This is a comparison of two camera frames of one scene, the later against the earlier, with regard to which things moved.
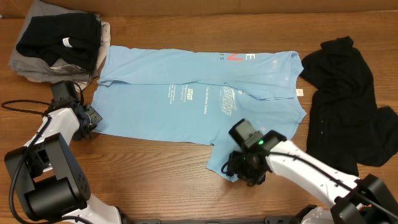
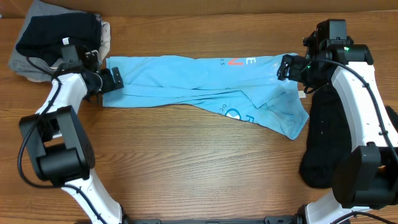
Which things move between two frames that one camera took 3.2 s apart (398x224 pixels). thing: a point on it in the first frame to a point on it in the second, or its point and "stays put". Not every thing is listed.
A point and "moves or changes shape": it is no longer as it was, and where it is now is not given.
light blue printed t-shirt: (194, 96) moves or changes shape
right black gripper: (236, 167) to (296, 62)
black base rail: (268, 219) stays put
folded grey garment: (35, 69) stays put
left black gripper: (97, 117) to (108, 82)
